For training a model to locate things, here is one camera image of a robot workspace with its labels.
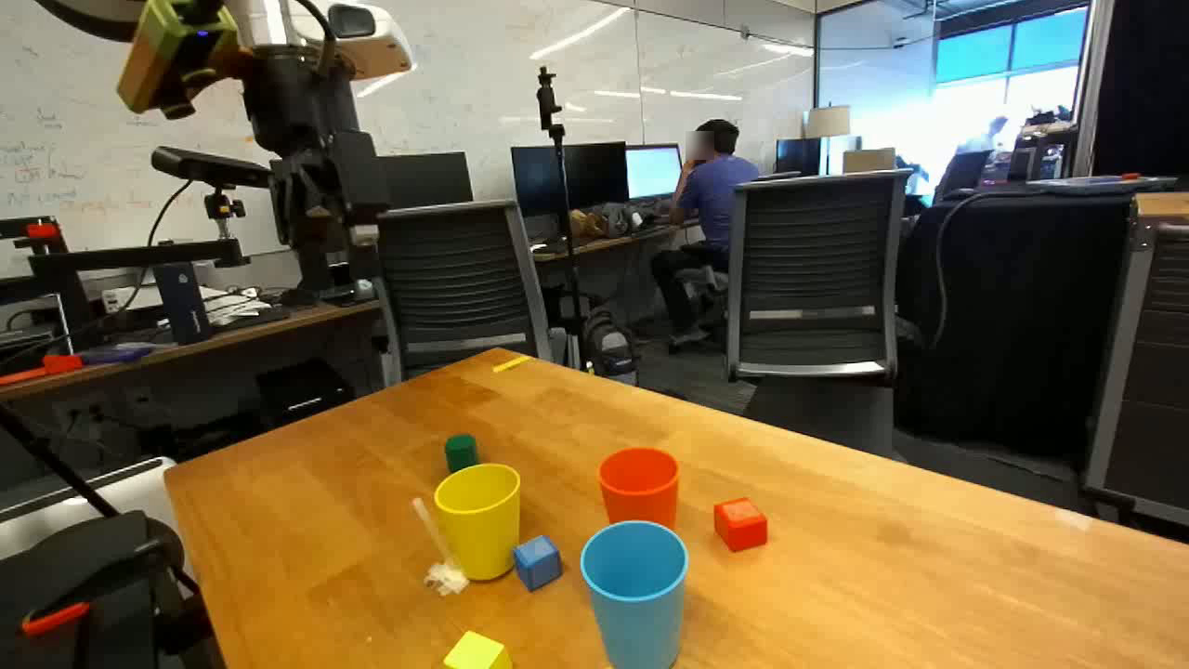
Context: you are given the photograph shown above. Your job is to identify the black camera on mount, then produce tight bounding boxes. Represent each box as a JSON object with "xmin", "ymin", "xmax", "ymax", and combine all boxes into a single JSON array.
[{"xmin": 147, "ymin": 142, "xmax": 280, "ymax": 230}]

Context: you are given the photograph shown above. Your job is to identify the light grey panel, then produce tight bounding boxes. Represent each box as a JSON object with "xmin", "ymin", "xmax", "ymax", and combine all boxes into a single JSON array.
[{"xmin": 0, "ymin": 452, "xmax": 178, "ymax": 560}]

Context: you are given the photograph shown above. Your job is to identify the black equipment with red clip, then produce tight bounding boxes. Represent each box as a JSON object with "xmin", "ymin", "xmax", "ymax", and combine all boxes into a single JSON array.
[{"xmin": 0, "ymin": 508, "xmax": 224, "ymax": 669}]

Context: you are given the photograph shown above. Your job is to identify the orange plastic cup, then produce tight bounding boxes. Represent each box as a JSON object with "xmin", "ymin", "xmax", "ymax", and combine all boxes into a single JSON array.
[{"xmin": 595, "ymin": 446, "xmax": 683, "ymax": 531}]

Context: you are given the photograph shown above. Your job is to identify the black computer monitor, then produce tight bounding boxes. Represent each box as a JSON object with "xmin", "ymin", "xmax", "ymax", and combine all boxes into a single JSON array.
[{"xmin": 509, "ymin": 139, "xmax": 632, "ymax": 220}]

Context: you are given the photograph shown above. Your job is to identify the white table lamp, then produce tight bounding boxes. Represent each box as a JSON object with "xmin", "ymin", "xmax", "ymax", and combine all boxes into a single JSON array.
[{"xmin": 808, "ymin": 105, "xmax": 857, "ymax": 144}]

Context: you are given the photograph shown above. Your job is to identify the grey mesh office chair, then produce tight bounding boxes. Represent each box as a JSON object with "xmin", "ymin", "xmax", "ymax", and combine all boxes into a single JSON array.
[
  {"xmin": 722, "ymin": 167, "xmax": 914, "ymax": 452},
  {"xmin": 369, "ymin": 198, "xmax": 556, "ymax": 391}
]

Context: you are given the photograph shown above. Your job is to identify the black clamp stand red knobs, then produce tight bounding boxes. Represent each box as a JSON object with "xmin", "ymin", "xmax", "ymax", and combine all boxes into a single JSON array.
[{"xmin": 0, "ymin": 214, "xmax": 250, "ymax": 355}]

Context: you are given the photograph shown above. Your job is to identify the yellow cube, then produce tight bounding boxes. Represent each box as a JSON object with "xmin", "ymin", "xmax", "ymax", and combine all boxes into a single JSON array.
[{"xmin": 439, "ymin": 627, "xmax": 517, "ymax": 669}]

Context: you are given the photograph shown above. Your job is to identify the dark distant office chair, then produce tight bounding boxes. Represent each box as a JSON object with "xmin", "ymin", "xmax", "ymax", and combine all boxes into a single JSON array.
[{"xmin": 931, "ymin": 144, "xmax": 996, "ymax": 208}]

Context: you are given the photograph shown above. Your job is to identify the dark switched-off monitor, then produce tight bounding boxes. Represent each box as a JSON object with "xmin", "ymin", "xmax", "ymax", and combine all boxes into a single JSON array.
[{"xmin": 375, "ymin": 150, "xmax": 477, "ymax": 213}]

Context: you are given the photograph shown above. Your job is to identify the dark backpack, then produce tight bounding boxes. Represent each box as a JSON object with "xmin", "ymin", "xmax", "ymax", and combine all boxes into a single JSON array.
[{"xmin": 575, "ymin": 308, "xmax": 643, "ymax": 381}]

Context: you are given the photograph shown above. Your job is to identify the long wooden desk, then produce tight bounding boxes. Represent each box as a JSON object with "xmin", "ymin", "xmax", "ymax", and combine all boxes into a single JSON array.
[{"xmin": 0, "ymin": 297, "xmax": 385, "ymax": 400}]

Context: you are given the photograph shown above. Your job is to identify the black tripod pole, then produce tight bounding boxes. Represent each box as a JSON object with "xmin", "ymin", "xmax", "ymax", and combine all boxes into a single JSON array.
[{"xmin": 530, "ymin": 64, "xmax": 586, "ymax": 373}]

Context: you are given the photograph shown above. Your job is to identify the small distant monitor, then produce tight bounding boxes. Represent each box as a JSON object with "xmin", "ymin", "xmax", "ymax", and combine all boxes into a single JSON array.
[{"xmin": 772, "ymin": 135, "xmax": 824, "ymax": 180}]

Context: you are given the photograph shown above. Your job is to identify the green cylinder block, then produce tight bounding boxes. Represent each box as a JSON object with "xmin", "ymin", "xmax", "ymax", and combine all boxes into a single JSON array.
[{"xmin": 441, "ymin": 431, "xmax": 482, "ymax": 477}]

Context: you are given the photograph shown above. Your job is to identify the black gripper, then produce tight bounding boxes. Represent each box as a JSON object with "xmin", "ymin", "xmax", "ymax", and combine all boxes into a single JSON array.
[{"xmin": 239, "ymin": 43, "xmax": 383, "ymax": 308}]

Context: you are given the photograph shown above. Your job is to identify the person in purple shirt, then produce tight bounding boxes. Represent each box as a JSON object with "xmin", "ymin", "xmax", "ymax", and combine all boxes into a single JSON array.
[{"xmin": 647, "ymin": 114, "xmax": 764, "ymax": 347}]

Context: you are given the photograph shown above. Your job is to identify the wooden office desk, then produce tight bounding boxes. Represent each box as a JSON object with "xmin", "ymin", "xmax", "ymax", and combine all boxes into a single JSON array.
[{"xmin": 530, "ymin": 224, "xmax": 697, "ymax": 267}]

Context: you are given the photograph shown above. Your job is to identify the red cube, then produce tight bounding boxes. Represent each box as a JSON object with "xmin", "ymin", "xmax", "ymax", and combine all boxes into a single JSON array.
[{"xmin": 710, "ymin": 493, "xmax": 772, "ymax": 554}]

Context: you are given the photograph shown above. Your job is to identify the black cloth drape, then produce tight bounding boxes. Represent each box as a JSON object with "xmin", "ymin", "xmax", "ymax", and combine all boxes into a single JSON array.
[{"xmin": 894, "ymin": 181, "xmax": 1136, "ymax": 464}]

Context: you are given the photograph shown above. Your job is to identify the blue cube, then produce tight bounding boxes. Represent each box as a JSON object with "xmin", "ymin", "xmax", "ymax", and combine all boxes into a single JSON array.
[{"xmin": 509, "ymin": 531, "xmax": 564, "ymax": 593}]

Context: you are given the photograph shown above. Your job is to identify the black curtain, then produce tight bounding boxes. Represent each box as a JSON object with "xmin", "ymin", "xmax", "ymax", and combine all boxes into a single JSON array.
[{"xmin": 1089, "ymin": 0, "xmax": 1189, "ymax": 180}]

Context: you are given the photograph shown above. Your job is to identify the lit computer monitor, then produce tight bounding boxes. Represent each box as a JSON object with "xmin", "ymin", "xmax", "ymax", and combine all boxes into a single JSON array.
[{"xmin": 622, "ymin": 142, "xmax": 686, "ymax": 203}]

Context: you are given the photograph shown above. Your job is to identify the yellow plastic cup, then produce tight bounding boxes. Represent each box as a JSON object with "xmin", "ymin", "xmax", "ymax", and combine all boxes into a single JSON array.
[{"xmin": 431, "ymin": 462, "xmax": 523, "ymax": 583}]

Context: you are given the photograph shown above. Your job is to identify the blue plastic cup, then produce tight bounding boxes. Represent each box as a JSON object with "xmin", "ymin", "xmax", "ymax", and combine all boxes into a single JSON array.
[{"xmin": 575, "ymin": 515, "xmax": 695, "ymax": 669}]

